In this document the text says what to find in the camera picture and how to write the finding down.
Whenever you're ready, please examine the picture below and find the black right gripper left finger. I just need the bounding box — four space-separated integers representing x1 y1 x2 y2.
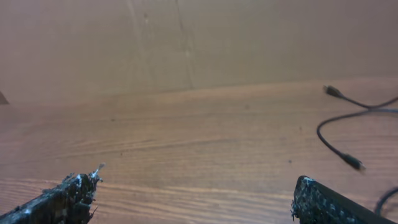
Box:
1 163 104 224

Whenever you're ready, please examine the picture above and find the black separated usb cable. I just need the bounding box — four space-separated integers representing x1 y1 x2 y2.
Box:
316 84 398 172

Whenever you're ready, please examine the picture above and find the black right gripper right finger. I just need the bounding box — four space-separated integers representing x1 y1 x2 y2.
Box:
291 175 395 224

